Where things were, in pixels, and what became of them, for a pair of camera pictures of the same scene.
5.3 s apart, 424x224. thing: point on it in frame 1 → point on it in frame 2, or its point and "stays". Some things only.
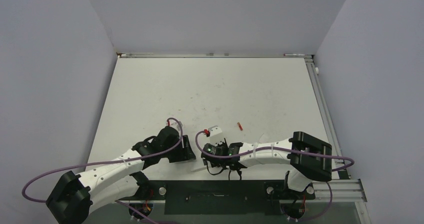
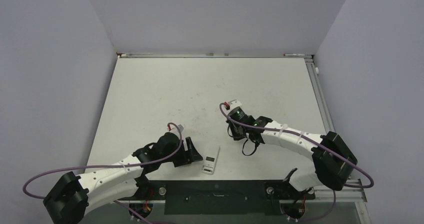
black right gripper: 223,144 → 236,136
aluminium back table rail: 164,55 stays
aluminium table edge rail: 327,115 stays
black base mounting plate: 219,197 stays
